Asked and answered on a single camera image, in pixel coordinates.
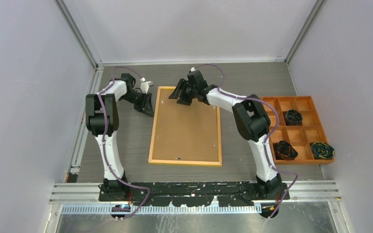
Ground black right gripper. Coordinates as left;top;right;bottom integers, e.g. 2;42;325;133
169;79;197;106

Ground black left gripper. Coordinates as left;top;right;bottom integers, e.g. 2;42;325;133
121;91;155;117

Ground brown fibreboard backing board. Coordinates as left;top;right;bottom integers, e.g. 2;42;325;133
153;89;220;162

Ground yellow wooden picture frame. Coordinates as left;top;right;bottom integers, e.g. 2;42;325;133
147;85;223;167

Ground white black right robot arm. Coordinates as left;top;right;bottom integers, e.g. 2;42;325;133
169;69;282;199

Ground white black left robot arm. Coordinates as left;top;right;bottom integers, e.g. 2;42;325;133
85;73;154;201

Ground dark rolled tie with blue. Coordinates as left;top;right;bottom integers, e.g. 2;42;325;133
283;109;303;126

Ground dark rolled tie brown pattern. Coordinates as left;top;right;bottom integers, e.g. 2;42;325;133
273;140;299;160

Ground brown wooden compartment tray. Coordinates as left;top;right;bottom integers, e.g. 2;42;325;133
261;96;335;165

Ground dark rolled tie yellow pattern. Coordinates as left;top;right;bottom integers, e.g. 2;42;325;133
310;142;335;160

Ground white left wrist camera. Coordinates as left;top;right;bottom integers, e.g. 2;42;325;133
140;81;153;94

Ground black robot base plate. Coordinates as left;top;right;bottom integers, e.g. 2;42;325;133
98;181;289;207

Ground aluminium rail front edge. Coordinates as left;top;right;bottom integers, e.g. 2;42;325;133
50;180;341;215

